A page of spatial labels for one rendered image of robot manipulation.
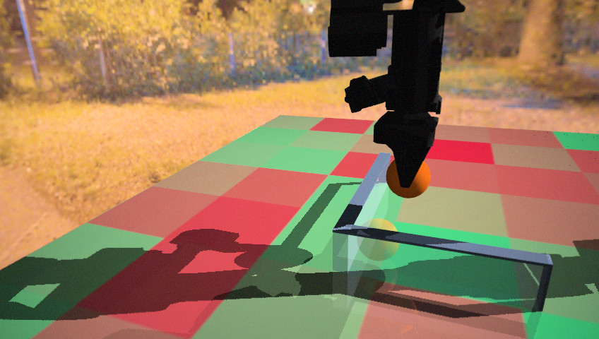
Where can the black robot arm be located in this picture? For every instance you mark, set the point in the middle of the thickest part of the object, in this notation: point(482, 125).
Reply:
point(359, 27)

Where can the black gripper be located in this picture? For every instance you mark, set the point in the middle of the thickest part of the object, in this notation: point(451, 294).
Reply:
point(409, 130)

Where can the clear l-shaped low wall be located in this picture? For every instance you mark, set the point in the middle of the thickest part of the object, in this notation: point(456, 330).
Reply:
point(477, 277)

